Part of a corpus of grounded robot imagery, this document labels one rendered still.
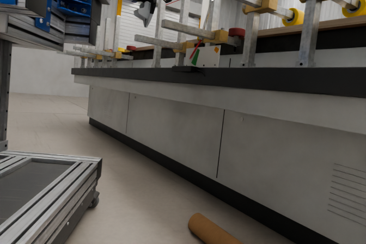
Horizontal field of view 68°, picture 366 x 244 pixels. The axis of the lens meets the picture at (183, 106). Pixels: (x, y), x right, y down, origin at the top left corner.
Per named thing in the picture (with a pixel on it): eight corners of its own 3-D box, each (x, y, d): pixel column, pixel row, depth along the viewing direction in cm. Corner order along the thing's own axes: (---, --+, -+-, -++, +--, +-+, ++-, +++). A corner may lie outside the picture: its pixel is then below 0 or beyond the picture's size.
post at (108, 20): (102, 69, 251) (107, 17, 247) (101, 69, 253) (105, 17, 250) (106, 70, 253) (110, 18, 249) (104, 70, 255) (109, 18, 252)
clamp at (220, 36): (219, 40, 121) (220, 29, 121) (200, 42, 132) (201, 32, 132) (228, 42, 124) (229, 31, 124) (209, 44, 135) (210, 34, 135)
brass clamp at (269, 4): (267, 7, 100) (269, -7, 99) (239, 13, 111) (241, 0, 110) (278, 11, 103) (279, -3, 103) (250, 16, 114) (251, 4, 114)
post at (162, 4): (154, 67, 169) (161, -7, 166) (150, 67, 173) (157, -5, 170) (160, 68, 172) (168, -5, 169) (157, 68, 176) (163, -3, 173)
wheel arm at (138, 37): (136, 42, 129) (137, 32, 129) (133, 42, 132) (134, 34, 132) (207, 56, 154) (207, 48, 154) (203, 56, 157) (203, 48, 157)
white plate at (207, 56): (217, 67, 121) (219, 44, 120) (183, 67, 142) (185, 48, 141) (218, 67, 121) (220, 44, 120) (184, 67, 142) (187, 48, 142)
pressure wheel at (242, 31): (234, 50, 128) (237, 25, 128) (223, 51, 135) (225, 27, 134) (246, 53, 133) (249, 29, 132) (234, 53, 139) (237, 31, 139)
